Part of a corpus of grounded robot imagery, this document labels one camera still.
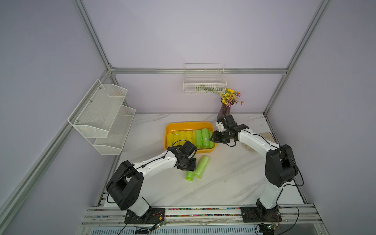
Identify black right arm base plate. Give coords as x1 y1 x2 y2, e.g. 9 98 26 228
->
240 206 282 223

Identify white mesh shelf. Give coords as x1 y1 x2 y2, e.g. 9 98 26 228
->
68 80 127 139
94 105 136 155

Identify purple glass vase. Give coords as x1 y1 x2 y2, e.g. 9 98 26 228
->
216 100 231 122

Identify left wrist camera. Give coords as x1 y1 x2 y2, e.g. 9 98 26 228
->
179 141 197 158

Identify yellow plastic storage box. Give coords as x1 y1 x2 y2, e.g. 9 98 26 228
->
164 121 214 150

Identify white mesh upper shelf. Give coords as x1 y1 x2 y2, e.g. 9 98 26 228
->
68 80 127 139

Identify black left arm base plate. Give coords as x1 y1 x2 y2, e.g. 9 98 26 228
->
124 208 165 225

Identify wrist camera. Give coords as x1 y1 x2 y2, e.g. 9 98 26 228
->
215 115 238 132
179 141 197 158

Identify aluminium rail frame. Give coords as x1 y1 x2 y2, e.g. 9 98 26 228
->
78 204 329 235

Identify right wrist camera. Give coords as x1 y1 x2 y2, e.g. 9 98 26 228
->
215 115 238 132

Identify green trash bag roll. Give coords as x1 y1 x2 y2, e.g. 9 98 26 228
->
201 128 210 148
194 155 210 179
209 131 215 149
194 129 203 149
186 171 195 181

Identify white mesh lower shelf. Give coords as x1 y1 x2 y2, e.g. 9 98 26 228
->
94 105 136 155

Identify white wire wall basket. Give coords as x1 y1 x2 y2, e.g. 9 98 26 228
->
183 63 227 95

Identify yellow and purple flowers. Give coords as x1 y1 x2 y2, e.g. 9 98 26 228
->
220 88 244 107

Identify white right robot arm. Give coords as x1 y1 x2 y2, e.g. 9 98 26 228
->
211 129 299 220

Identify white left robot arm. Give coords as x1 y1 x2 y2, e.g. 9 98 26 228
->
106 143 197 219

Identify yellow trash bag roll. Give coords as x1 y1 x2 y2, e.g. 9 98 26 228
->
166 133 173 147
179 131 187 142
186 130 194 144
173 131 180 146

